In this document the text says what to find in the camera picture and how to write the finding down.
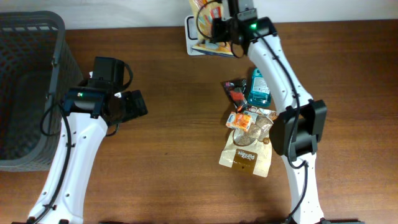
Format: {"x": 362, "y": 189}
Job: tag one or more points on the dark red snack packet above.
{"x": 235, "y": 90}

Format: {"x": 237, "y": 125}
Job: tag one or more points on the white barcode scanner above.
{"x": 191, "y": 36}

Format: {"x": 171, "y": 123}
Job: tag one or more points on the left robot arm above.
{"x": 91, "y": 111}

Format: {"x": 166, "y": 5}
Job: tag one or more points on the teal mouthwash bottle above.
{"x": 259, "y": 94}

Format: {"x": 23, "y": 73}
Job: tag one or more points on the yellow snack bag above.
{"x": 204, "y": 11}

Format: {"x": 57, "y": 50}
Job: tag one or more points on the grey plastic mesh basket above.
{"x": 37, "y": 69}

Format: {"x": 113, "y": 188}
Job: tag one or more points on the orange snack packet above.
{"x": 239, "y": 121}

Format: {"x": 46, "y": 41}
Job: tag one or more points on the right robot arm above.
{"x": 298, "y": 128}

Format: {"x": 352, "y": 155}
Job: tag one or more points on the beige cookie pouch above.
{"x": 250, "y": 151}

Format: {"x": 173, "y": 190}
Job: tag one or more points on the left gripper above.
{"x": 135, "y": 104}

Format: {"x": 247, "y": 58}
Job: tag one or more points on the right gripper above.
{"x": 217, "y": 26}

